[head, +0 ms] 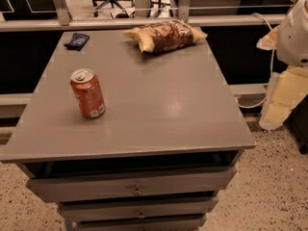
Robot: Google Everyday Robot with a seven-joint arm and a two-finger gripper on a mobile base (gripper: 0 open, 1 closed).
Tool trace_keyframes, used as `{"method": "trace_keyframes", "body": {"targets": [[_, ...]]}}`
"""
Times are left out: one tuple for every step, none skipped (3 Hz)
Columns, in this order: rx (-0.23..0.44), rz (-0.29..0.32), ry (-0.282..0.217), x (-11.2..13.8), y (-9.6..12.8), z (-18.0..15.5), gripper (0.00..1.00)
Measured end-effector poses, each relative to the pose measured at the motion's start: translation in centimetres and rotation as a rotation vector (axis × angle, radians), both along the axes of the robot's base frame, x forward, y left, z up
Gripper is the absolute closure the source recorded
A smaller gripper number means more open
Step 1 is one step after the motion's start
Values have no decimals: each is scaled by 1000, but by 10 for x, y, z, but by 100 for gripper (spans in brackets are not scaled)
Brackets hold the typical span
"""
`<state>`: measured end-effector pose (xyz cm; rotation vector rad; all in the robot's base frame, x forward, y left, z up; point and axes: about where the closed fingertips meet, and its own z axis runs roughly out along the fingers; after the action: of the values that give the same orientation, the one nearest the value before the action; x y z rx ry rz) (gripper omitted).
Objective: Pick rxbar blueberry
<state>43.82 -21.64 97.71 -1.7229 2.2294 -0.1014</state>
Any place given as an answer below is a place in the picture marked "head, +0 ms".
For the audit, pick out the grey drawer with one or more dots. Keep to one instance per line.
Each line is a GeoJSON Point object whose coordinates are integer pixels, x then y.
{"type": "Point", "coordinates": [146, 183]}
{"type": "Point", "coordinates": [143, 224]}
{"type": "Point", "coordinates": [139, 209]}

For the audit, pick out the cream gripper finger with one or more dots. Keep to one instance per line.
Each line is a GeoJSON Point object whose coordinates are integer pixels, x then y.
{"type": "Point", "coordinates": [285, 91]}
{"type": "Point", "coordinates": [268, 42]}

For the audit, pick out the grey drawer cabinet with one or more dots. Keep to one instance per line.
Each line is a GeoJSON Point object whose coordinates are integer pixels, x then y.
{"type": "Point", "coordinates": [162, 112]}

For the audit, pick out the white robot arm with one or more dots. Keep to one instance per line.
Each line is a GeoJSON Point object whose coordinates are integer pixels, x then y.
{"type": "Point", "coordinates": [292, 38]}

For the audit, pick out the orange soda can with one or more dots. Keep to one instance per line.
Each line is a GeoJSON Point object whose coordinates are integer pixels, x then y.
{"type": "Point", "coordinates": [87, 91]}

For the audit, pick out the middle grey drawer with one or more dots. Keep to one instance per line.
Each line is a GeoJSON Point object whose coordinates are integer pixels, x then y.
{"type": "Point", "coordinates": [139, 209]}

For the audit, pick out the blue rxbar blueberry bar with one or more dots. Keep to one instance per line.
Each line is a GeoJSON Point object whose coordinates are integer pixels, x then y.
{"type": "Point", "coordinates": [77, 42]}

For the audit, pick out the brown chip bag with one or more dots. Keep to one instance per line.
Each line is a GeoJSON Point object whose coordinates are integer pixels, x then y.
{"type": "Point", "coordinates": [164, 36]}

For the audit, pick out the top grey drawer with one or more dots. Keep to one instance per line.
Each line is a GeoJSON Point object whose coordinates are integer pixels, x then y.
{"type": "Point", "coordinates": [146, 183]}

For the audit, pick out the grey metal railing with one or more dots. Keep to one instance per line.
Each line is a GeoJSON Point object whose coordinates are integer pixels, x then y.
{"type": "Point", "coordinates": [73, 15]}

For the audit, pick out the bottom grey drawer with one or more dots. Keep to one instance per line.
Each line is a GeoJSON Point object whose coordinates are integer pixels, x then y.
{"type": "Point", "coordinates": [143, 224]}

